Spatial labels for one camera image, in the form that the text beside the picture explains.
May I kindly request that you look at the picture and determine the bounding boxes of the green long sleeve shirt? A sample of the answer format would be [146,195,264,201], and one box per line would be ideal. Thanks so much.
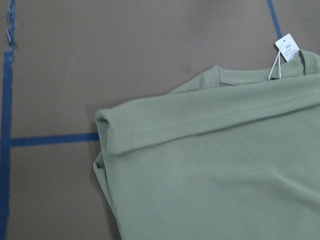
[93,50,320,240]

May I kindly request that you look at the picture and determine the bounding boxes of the white paper hang tag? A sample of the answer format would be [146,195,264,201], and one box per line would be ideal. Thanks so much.
[275,33,300,62]

